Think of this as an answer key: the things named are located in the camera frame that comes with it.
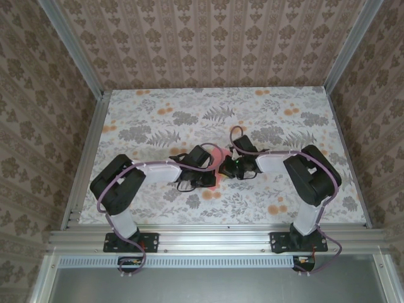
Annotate pink square paper sheet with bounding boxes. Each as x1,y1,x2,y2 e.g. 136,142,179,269
206,147,227,192

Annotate grey metal sheet panel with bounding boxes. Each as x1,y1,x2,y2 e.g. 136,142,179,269
47,266,391,303

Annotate floral patterned table mat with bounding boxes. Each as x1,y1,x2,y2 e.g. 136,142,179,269
77,87,369,225

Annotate thin black right gripper cable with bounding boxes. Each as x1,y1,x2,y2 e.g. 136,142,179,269
239,169,262,181

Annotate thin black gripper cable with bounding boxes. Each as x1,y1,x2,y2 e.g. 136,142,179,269
239,169,262,181
175,179,198,193

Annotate thin black left gripper cable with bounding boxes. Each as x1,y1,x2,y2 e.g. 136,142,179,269
175,179,198,193

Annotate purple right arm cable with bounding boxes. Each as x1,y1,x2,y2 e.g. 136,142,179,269
229,126,344,275

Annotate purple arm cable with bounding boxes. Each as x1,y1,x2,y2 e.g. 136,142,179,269
229,126,344,275
97,143,219,279

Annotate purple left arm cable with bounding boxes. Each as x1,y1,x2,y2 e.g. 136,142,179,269
97,143,219,279

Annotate aluminium front frame beam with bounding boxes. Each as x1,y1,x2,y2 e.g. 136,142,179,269
47,227,392,254

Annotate grey slotted cable duct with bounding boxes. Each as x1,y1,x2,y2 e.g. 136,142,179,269
59,256,296,267

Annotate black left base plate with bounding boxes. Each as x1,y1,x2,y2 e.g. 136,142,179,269
104,232,159,253

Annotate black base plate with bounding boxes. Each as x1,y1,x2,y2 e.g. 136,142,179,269
270,232,329,253
104,232,159,253

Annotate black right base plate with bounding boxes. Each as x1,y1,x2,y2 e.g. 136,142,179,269
270,232,329,253

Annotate aluminium right side rail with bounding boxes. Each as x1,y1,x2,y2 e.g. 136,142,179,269
324,88,374,230

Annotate aluminium rail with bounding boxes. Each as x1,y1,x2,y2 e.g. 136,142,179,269
30,254,62,303
324,88,374,230
61,90,112,230
374,254,404,303

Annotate aluminium left side rail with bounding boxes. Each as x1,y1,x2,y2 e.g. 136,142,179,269
61,90,112,230

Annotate black right cable connector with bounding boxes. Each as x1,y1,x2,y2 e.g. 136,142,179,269
292,255,317,273

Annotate aluminium right corner post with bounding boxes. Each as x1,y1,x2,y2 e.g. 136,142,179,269
322,0,386,93

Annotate aluminium corner post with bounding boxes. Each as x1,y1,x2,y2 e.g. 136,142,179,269
322,0,386,93
40,0,105,98

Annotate aluminium left corner post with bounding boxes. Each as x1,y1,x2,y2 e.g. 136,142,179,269
40,0,105,98

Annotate aluminium lower right rail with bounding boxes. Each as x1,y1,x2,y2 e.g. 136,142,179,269
374,254,404,303

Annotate aluminium lower left rail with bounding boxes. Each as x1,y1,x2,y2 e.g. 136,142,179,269
30,254,62,303

